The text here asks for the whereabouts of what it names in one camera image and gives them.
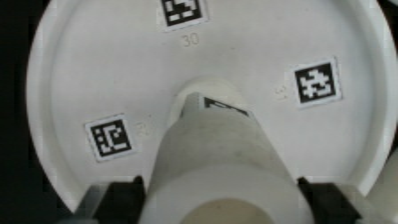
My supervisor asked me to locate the white cylindrical table leg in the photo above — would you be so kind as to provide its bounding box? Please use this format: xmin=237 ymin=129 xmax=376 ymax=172
xmin=138 ymin=94 xmax=314 ymax=224

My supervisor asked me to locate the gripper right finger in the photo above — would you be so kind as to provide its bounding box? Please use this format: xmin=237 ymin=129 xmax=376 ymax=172
xmin=296 ymin=177 xmax=365 ymax=224

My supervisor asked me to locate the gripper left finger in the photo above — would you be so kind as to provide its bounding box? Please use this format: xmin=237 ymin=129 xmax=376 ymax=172
xmin=72 ymin=176 xmax=145 ymax=224

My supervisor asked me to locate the white round table top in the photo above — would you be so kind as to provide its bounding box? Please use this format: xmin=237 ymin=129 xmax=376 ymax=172
xmin=26 ymin=0 xmax=398 ymax=205

